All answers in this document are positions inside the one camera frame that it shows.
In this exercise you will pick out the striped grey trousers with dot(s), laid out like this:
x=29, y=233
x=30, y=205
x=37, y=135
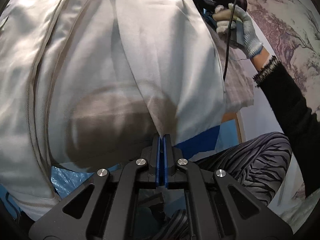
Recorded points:
x=259, y=165

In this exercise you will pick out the plaid bed cover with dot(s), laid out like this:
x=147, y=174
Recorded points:
x=239, y=90

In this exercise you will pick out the right gloved hand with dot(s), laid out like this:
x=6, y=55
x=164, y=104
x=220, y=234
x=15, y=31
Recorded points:
x=242, y=23

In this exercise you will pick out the right forearm black sleeve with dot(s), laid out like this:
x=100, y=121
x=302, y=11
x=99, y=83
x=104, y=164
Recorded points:
x=295, y=118

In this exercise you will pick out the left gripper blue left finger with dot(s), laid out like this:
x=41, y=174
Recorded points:
x=154, y=161

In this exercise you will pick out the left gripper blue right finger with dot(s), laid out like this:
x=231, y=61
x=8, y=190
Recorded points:
x=169, y=162

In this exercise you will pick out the landscape painting wall mural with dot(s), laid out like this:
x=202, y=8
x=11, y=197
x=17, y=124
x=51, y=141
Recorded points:
x=292, y=30

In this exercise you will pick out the white and blue work jacket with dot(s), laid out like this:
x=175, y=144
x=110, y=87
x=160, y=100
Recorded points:
x=85, y=84

